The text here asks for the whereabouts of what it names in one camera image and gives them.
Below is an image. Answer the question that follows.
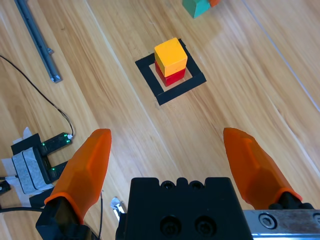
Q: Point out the green wooden cube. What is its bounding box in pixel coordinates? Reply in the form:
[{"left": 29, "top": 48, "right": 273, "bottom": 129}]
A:
[{"left": 181, "top": 0, "right": 211, "bottom": 19}]

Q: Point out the yellow wooden cube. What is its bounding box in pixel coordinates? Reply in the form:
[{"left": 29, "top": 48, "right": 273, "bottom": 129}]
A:
[{"left": 154, "top": 37, "right": 188, "bottom": 78}]

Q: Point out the red wooden cube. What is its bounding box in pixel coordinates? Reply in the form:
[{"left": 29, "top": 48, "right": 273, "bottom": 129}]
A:
[{"left": 154, "top": 60, "right": 187, "bottom": 87}]

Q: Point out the black device with green lights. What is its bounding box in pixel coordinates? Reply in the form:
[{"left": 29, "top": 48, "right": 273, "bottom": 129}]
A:
[{"left": 37, "top": 132, "right": 73, "bottom": 183}]

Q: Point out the small white silver scrap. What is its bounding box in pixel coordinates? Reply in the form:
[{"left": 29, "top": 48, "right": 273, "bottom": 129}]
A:
[{"left": 109, "top": 196, "right": 126, "bottom": 221}]

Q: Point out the black tape patch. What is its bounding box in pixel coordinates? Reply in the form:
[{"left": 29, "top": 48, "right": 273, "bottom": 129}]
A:
[
  {"left": 11, "top": 133, "right": 41, "bottom": 156},
  {"left": 28, "top": 188, "right": 55, "bottom": 208}
]

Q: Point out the grey taped box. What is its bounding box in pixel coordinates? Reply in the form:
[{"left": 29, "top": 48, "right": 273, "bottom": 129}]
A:
[{"left": 11, "top": 147, "right": 55, "bottom": 196}]

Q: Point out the white paper tape scrap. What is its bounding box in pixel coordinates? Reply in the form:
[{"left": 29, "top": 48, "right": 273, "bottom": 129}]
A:
[{"left": 22, "top": 126, "right": 33, "bottom": 140}]

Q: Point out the small black connector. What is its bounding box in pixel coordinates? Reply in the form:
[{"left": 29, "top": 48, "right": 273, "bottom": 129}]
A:
[{"left": 0, "top": 181, "right": 11, "bottom": 196}]

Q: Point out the black tape square outline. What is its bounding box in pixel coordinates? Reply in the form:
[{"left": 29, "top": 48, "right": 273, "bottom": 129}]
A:
[{"left": 134, "top": 38, "right": 207, "bottom": 106}]

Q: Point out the thin dark wire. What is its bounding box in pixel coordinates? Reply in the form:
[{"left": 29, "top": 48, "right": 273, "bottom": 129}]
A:
[{"left": 97, "top": 191, "right": 104, "bottom": 240}]

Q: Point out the black power cable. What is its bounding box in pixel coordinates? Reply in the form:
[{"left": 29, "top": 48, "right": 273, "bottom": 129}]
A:
[{"left": 0, "top": 206, "right": 45, "bottom": 214}]

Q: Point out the thin black wire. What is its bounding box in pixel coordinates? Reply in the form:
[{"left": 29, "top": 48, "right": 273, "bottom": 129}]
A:
[{"left": 0, "top": 54, "right": 75, "bottom": 139}]

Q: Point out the grey metal rail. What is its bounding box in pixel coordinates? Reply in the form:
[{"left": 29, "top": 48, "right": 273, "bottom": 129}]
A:
[{"left": 14, "top": 0, "right": 63, "bottom": 84}]

